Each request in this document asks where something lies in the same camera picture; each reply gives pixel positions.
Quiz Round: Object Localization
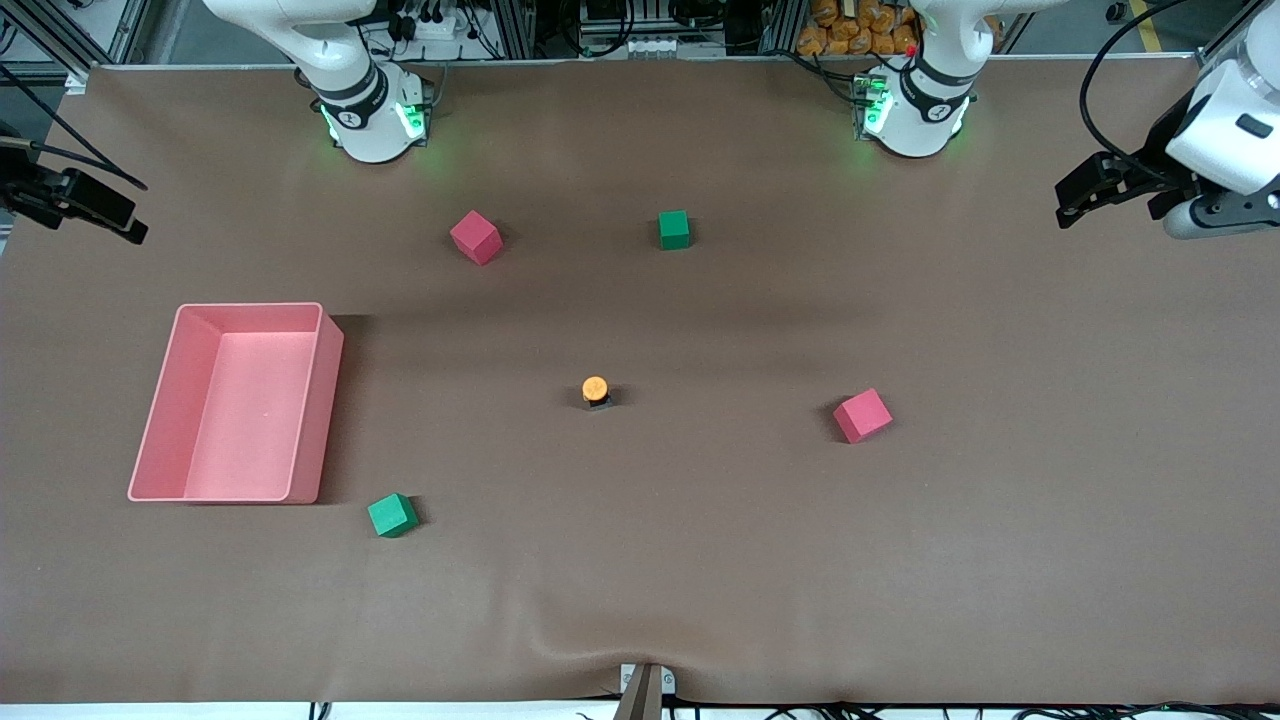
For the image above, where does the pink plastic bin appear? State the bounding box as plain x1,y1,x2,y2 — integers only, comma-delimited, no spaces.
127,302,345,504

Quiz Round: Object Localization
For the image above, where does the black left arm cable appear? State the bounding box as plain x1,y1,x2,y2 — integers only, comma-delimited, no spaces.
1078,0,1191,173

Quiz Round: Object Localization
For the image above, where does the red foam cube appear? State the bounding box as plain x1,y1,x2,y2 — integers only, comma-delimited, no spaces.
449,210,503,267
833,388,894,444

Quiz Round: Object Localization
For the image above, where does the aluminium frame profile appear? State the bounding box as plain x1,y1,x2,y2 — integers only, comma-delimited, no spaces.
0,0,151,89
1195,0,1271,76

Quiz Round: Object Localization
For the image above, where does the bag of orange objects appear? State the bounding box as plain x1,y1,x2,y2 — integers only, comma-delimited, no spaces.
797,0,921,57

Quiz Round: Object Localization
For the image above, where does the metal camera pole bracket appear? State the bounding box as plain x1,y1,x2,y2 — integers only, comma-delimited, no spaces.
615,663,676,720

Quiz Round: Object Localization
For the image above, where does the brown table mat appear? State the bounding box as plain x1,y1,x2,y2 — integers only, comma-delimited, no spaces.
0,58,1280,706

